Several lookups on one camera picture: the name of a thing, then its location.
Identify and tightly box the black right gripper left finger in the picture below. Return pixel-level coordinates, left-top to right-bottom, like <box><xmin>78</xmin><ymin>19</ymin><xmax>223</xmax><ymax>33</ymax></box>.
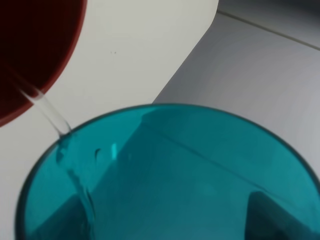
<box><xmin>32</xmin><ymin>195</ymin><xmax>88</xmax><ymax>240</ymax></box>

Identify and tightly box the teal transparent plastic cup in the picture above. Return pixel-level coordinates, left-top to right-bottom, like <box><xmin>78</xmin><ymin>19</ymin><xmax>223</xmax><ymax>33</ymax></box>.
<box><xmin>14</xmin><ymin>104</ymin><xmax>320</xmax><ymax>240</ymax></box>

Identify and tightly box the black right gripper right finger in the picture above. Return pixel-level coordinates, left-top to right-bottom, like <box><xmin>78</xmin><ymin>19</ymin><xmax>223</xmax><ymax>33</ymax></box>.
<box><xmin>246</xmin><ymin>191</ymin><xmax>319</xmax><ymax>240</ymax></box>

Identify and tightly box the red plastic cup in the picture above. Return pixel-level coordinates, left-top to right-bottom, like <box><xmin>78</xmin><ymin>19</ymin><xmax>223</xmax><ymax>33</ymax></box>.
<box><xmin>0</xmin><ymin>0</ymin><xmax>87</xmax><ymax>126</ymax></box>

